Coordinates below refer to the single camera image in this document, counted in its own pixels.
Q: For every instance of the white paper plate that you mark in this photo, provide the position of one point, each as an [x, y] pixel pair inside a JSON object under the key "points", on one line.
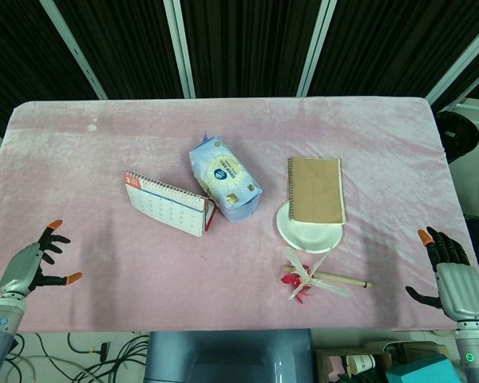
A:
{"points": [[307, 237]]}

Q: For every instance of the black round stool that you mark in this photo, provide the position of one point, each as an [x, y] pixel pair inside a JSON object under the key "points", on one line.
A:
{"points": [[457, 133]]}

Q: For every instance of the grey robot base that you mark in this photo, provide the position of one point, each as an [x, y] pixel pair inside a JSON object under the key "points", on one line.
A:
{"points": [[229, 357]]}

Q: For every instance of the wooden stick feather toy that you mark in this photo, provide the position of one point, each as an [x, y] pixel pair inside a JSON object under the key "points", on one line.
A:
{"points": [[319, 277]]}

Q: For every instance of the white frame post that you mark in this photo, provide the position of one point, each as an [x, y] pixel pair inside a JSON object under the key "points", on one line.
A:
{"points": [[315, 48], [461, 61], [74, 48], [179, 48]]}

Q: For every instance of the blue tissue pack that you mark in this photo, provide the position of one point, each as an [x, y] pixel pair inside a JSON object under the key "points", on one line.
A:
{"points": [[223, 175]]}

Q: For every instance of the brown spiral notebook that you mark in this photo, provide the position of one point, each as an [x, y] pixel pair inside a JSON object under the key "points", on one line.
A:
{"points": [[316, 191]]}

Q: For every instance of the teal box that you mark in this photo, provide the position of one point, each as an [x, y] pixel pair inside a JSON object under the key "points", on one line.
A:
{"points": [[421, 371]]}

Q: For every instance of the spiral desk calendar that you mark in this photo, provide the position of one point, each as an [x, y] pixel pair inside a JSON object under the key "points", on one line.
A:
{"points": [[165, 201]]}

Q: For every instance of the white paper cup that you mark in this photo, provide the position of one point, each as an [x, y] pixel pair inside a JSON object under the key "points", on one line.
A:
{"points": [[361, 363]]}

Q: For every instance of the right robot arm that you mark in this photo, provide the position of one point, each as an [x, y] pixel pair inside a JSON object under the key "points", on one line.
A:
{"points": [[473, 351]]}

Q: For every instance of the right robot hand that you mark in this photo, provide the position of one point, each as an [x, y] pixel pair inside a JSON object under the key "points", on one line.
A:
{"points": [[459, 285]]}

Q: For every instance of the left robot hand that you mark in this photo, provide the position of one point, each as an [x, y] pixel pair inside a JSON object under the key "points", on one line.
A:
{"points": [[20, 267]]}

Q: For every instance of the pink table cloth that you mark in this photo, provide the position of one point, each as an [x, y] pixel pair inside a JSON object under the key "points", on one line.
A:
{"points": [[223, 279]]}

